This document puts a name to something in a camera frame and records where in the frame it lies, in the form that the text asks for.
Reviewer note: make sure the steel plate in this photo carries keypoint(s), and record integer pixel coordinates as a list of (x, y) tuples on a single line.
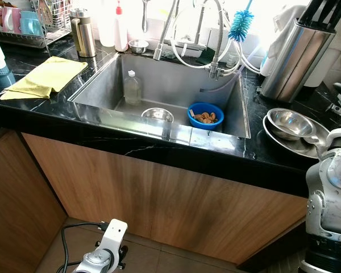
[(298, 147)]

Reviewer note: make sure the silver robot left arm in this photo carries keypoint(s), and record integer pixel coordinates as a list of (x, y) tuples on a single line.
[(94, 263)]

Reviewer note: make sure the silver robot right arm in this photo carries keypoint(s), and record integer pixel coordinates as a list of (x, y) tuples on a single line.
[(329, 199)]

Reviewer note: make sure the wooden cabinet door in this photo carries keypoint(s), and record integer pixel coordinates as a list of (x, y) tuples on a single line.
[(17, 199), (221, 216), (96, 182)]

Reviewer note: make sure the small steel bowl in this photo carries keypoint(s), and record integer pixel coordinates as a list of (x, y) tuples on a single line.
[(157, 115)]

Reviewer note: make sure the blue plastic bowl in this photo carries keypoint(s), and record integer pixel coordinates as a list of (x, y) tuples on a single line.
[(205, 126)]

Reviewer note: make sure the brown food pieces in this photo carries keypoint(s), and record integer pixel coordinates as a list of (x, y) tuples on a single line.
[(204, 118)]

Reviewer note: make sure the clear plastic bottle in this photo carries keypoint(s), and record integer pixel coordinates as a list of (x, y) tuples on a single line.
[(132, 88)]

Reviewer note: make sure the stainless steel sink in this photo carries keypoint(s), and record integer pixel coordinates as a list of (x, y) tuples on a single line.
[(170, 85)]

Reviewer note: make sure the yellow cloth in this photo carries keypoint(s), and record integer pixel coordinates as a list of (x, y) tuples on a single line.
[(45, 77)]

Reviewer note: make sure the tiny steel bowl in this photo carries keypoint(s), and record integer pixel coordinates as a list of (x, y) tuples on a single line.
[(138, 45)]

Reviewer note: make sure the large steel bowl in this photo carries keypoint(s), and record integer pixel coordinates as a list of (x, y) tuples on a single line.
[(290, 122)]

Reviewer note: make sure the dark green sponge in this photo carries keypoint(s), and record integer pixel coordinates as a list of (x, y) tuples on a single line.
[(204, 55)]

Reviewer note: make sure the steel thermos flask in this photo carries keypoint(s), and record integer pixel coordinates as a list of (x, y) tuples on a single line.
[(83, 33)]

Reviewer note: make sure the red cap squeeze bottle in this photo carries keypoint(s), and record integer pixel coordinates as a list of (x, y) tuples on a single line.
[(120, 28)]

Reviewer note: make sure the chrome flexible faucet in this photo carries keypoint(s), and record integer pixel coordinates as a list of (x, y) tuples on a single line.
[(165, 31)]

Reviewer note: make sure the white plastic bottle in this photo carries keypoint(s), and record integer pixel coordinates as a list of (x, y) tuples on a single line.
[(106, 23)]

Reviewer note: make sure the steel dish rack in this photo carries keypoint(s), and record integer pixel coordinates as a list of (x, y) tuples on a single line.
[(57, 23)]

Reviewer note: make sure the steel ladle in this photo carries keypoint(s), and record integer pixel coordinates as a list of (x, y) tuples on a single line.
[(144, 14)]

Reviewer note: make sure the blue cup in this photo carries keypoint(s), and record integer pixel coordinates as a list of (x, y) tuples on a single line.
[(29, 23)]

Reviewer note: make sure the blue bottle brush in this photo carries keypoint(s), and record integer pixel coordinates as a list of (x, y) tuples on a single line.
[(240, 25)]

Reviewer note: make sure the steel knife block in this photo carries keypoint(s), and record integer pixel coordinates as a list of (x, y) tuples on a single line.
[(298, 57)]

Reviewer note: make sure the pink cup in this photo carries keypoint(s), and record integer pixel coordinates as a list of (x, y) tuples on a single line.
[(8, 17)]

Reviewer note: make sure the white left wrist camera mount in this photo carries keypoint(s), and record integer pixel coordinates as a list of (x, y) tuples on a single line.
[(113, 239)]

